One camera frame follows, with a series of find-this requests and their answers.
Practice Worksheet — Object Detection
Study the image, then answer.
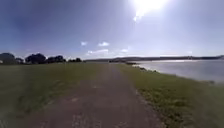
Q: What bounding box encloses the rocky shore edge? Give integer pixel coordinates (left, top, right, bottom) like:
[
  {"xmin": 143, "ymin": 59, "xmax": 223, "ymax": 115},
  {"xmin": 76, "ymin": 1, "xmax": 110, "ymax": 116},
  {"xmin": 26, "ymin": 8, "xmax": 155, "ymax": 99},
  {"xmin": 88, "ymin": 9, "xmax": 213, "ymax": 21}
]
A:
[{"xmin": 133, "ymin": 64, "xmax": 161, "ymax": 74}]

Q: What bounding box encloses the grey gravel path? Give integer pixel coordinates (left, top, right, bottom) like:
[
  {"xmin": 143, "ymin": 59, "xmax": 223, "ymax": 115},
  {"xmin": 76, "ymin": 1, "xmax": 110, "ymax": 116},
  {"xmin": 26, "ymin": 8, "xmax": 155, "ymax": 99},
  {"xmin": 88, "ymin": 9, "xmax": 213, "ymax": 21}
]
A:
[{"xmin": 19, "ymin": 63, "xmax": 167, "ymax": 128}]

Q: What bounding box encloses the distant low shore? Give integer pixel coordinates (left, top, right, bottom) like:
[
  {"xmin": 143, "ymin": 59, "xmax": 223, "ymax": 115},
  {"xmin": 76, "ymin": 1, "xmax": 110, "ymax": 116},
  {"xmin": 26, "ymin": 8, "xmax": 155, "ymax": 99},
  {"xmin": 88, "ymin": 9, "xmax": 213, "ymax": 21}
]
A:
[{"xmin": 83, "ymin": 54, "xmax": 224, "ymax": 64}]

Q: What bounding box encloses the narrow grass verge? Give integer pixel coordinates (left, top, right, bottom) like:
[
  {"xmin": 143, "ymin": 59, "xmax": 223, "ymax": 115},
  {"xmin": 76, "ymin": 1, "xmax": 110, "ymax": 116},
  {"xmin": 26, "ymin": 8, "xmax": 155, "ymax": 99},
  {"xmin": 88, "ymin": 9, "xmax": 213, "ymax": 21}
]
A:
[{"xmin": 114, "ymin": 63, "xmax": 224, "ymax": 128}]

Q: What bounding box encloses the row of dark trees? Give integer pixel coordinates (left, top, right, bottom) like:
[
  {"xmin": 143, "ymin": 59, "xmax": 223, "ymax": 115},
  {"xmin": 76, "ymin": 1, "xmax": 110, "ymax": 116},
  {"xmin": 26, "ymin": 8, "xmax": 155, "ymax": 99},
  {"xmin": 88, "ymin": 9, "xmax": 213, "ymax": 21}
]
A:
[{"xmin": 0, "ymin": 52, "xmax": 83, "ymax": 66}]

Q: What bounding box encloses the wide green grass field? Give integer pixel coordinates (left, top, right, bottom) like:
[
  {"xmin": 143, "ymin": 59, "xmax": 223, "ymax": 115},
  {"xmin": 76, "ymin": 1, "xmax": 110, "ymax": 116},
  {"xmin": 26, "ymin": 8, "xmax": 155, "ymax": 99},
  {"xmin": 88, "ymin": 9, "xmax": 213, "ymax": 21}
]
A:
[{"xmin": 0, "ymin": 62, "xmax": 108, "ymax": 128}]

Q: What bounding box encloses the calm grey water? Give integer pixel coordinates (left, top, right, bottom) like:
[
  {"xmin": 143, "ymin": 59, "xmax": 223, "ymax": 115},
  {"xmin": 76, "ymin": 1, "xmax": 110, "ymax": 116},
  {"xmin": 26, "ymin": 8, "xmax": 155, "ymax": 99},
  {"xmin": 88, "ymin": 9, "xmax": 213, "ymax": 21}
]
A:
[{"xmin": 132, "ymin": 59, "xmax": 224, "ymax": 84}]

